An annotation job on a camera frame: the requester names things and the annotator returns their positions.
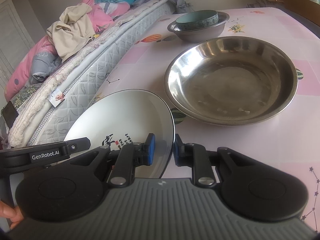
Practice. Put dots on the beige garment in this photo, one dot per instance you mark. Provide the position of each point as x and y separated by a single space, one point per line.
72 31

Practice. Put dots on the person's left hand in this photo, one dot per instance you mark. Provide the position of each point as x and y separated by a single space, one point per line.
13 214

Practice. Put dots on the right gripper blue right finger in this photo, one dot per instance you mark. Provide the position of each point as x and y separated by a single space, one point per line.
196 157

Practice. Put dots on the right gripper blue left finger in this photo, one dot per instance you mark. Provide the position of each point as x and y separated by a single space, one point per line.
126 160

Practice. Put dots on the pink striped blanket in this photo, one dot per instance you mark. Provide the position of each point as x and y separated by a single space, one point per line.
42 60

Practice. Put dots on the small steel bowl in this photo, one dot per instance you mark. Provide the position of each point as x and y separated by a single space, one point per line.
203 34

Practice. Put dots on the white quilted mattress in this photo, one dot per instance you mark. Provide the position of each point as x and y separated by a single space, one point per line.
54 107

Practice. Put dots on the large steel basin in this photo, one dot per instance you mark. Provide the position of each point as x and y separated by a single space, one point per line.
231 81

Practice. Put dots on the white ceramic plate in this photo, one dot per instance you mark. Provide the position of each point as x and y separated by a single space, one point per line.
129 116

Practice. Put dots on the long brown cardboard box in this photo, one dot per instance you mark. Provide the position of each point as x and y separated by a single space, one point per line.
305 8

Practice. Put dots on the teal ceramic bowl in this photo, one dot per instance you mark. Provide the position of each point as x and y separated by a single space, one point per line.
197 20

